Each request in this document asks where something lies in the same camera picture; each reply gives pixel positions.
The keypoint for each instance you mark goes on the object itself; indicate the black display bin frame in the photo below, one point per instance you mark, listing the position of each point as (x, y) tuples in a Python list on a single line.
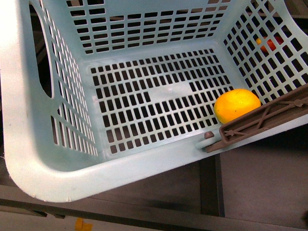
[(261, 186)]

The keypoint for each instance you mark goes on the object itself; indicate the teal plastic basket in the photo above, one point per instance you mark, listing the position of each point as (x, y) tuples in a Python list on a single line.
[(97, 94)]

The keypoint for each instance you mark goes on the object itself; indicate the yellow lemon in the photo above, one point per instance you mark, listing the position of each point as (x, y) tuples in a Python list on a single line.
[(234, 104)]

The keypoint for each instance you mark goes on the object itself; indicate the brown basket handle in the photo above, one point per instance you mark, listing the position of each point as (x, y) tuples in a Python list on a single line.
[(270, 115)]

